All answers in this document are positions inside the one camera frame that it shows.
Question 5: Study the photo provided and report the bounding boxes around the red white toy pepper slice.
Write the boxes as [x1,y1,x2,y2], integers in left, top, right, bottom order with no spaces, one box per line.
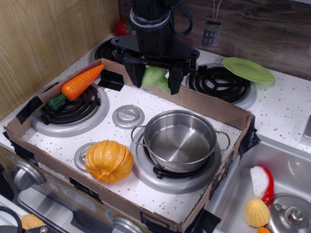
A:
[250,166,274,203]

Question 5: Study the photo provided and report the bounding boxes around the grey front stove disc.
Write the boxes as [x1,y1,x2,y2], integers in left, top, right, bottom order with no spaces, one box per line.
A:
[74,143,96,173]

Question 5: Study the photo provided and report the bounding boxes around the black cable bottom left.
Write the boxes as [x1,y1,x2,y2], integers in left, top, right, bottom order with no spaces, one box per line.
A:
[0,205,23,233]

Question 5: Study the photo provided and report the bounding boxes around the back right stove burner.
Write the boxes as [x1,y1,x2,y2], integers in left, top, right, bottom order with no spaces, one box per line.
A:
[182,63,257,109]

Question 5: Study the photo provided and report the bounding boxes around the front right stove burner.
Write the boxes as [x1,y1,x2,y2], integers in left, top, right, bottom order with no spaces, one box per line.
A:
[130,142,222,194]

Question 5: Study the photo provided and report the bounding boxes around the stainless steel pot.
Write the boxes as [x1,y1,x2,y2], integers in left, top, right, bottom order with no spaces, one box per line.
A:
[130,110,219,173]

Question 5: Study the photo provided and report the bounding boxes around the grey stove disc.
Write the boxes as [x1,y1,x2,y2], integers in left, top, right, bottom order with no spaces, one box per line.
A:
[74,143,96,173]
[112,105,145,130]

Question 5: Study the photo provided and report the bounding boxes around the yellow toy corn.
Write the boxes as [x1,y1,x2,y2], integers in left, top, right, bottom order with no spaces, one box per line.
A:
[244,199,271,227]

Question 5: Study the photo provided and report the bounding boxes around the brown cardboard fence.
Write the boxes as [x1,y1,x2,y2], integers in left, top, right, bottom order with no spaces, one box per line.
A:
[4,59,255,233]

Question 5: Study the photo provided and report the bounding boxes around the orange toy piece bottom left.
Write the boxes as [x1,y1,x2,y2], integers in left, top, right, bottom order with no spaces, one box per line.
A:
[20,214,44,230]

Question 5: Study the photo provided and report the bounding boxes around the light green toy broccoli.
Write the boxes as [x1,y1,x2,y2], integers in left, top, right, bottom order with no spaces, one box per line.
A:
[142,67,170,93]

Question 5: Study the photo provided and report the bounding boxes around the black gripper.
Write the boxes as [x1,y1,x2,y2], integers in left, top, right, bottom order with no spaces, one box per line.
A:
[111,26,200,95]

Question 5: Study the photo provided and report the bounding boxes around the red toy strawberry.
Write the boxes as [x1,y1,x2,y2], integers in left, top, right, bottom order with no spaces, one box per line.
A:
[113,19,133,36]

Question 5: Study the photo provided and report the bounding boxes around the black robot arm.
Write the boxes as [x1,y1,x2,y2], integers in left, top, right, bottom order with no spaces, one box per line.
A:
[111,0,200,95]

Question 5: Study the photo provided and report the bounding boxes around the hanging metal spatula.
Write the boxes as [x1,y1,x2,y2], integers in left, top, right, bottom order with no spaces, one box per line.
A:
[201,0,222,47]

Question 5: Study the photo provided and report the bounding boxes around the small orange toy in sink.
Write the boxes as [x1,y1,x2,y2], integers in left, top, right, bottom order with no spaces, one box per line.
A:
[257,227,271,233]

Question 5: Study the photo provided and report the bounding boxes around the grey centre stove disc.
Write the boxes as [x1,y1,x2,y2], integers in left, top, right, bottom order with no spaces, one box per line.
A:
[112,105,145,130]

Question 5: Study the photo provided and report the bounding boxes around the grey stove knob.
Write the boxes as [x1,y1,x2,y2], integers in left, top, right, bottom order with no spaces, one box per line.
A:
[14,161,45,190]
[112,216,137,233]

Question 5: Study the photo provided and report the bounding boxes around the orange toy carrot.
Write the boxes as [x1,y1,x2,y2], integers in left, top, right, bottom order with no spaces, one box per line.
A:
[48,65,104,111]

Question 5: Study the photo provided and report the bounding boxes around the green plastic plate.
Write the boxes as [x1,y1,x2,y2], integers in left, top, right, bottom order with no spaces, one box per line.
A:
[222,57,275,83]

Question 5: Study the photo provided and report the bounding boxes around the grey left stove knob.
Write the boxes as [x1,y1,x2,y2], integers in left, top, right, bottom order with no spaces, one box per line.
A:
[14,161,45,190]

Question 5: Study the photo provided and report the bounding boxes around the orange toy pumpkin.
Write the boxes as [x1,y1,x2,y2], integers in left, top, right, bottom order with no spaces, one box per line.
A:
[85,140,134,183]

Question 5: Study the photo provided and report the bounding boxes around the front left stove burner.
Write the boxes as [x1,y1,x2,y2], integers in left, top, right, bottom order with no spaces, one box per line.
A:
[31,83,109,137]

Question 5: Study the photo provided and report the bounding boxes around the metal sink basin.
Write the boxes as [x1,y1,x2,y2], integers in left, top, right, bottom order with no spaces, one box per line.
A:
[206,136,311,233]

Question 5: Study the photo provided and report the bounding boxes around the grey right stove knob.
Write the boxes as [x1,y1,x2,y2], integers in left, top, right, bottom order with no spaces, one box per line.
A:
[112,216,137,233]

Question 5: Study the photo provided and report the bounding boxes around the steel pot lid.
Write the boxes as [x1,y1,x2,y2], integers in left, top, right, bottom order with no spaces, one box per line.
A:
[265,194,311,233]

